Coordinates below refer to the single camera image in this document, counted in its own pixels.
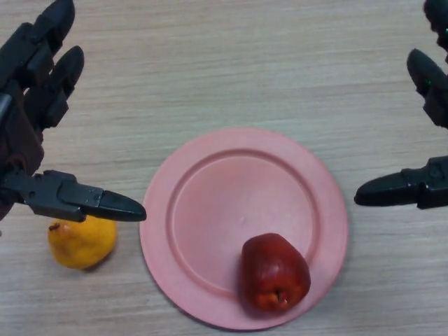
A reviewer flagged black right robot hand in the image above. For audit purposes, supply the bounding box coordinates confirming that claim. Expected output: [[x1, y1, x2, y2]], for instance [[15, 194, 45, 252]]
[[353, 0, 448, 210]]

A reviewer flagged yellow pear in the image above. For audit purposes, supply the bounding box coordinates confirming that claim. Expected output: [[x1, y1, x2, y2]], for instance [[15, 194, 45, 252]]
[[48, 215, 118, 270]]

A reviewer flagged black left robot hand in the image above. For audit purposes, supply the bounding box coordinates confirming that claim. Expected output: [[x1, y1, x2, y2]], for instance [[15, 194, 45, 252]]
[[0, 0, 147, 232]]

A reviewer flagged red apple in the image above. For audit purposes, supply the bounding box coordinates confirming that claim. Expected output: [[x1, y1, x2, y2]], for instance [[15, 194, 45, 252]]
[[239, 232, 312, 312]]

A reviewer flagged pink round plate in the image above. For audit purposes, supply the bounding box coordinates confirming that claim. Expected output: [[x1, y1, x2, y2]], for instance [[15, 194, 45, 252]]
[[139, 127, 349, 332]]

